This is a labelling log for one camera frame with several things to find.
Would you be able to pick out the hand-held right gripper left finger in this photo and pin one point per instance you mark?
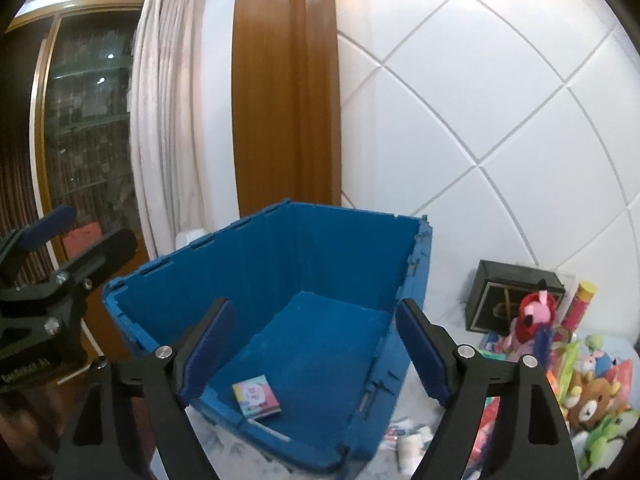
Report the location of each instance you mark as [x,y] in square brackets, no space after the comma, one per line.
[210,352]

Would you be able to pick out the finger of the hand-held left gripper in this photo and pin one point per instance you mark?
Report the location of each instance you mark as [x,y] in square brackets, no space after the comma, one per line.
[52,221]
[107,249]

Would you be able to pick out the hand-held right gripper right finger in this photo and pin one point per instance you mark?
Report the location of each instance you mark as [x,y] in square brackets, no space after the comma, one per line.
[422,355]

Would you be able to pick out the blue plastic crate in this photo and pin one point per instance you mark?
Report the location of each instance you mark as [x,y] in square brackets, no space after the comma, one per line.
[320,330]

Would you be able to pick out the pink paper bag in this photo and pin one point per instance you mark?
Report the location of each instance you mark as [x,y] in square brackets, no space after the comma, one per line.
[82,241]

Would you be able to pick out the small pastel printed box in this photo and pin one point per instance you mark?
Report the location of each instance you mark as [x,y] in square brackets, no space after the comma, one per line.
[256,396]

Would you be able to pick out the small white tubes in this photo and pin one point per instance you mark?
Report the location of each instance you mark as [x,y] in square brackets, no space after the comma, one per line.
[407,442]

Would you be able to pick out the dark green gift box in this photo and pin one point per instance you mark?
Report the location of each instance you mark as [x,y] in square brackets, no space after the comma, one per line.
[492,300]

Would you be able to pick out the pink wipes packet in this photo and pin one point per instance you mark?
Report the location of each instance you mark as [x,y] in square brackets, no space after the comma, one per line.
[487,427]

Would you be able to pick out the gold framed glass window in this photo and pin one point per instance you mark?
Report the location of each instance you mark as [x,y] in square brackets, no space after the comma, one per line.
[85,125]

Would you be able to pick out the red and pink plush toy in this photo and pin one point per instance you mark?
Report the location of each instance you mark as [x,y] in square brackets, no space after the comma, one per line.
[532,317]

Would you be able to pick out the blue fuzzy toy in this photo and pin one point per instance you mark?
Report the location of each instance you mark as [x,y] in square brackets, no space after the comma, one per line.
[542,345]

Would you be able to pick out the white curtain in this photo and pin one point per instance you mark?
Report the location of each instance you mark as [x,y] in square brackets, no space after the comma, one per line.
[165,120]

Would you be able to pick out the green pea pod plush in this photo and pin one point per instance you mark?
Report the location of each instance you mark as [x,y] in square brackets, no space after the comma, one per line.
[567,370]

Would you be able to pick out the pink and yellow tube canister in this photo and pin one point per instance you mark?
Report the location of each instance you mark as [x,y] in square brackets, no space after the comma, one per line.
[577,307]

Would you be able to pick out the brown bear plush toy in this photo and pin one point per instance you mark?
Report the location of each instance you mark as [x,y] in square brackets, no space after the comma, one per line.
[595,402]

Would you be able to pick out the pink snack packet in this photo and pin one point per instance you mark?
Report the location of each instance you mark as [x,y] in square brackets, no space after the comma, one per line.
[620,377]

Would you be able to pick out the green frog plush toy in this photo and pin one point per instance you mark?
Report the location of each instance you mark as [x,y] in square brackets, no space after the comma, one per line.
[607,440]

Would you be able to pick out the brown wooden wall panel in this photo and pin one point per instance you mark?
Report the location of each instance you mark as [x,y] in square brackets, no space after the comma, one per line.
[287,90]

